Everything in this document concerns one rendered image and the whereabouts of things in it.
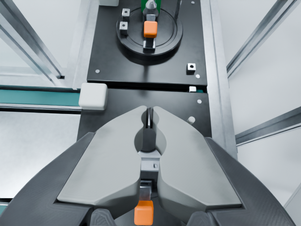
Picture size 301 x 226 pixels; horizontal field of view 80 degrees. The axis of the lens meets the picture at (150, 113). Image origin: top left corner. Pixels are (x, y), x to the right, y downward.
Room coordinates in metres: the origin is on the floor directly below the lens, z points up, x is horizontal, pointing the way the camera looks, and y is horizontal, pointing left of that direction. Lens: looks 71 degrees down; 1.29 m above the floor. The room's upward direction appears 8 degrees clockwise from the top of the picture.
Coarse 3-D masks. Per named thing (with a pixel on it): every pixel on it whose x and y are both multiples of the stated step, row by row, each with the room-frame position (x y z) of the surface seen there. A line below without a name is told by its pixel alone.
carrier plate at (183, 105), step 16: (112, 96) 0.13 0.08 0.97; (128, 96) 0.14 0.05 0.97; (144, 96) 0.14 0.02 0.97; (160, 96) 0.15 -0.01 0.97; (176, 96) 0.15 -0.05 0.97; (192, 96) 0.16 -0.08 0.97; (208, 96) 0.16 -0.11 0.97; (96, 112) 0.10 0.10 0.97; (112, 112) 0.10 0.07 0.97; (176, 112) 0.12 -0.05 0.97; (192, 112) 0.12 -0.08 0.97; (208, 112) 0.13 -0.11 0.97; (80, 128) 0.07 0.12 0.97; (96, 128) 0.07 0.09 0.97; (208, 128) 0.10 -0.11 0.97; (160, 208) -0.04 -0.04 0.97; (128, 224) -0.07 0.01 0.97; (160, 224) -0.06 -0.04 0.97; (176, 224) -0.06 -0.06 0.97
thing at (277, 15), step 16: (288, 0) 0.26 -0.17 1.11; (272, 16) 0.26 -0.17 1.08; (256, 32) 0.27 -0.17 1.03; (272, 32) 0.26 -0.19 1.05; (240, 48) 0.27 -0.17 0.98; (256, 48) 0.26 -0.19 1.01; (240, 64) 0.26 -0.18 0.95; (288, 112) 0.11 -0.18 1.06; (256, 128) 0.10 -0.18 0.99; (272, 128) 0.09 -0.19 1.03; (288, 128) 0.09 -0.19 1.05; (240, 144) 0.09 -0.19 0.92
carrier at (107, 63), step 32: (128, 0) 0.38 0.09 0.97; (160, 0) 0.33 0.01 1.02; (192, 0) 0.41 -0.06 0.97; (96, 32) 0.28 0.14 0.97; (128, 32) 0.27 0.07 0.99; (160, 32) 0.28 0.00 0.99; (192, 32) 0.31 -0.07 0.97; (96, 64) 0.20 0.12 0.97; (128, 64) 0.21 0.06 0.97; (160, 64) 0.22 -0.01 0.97
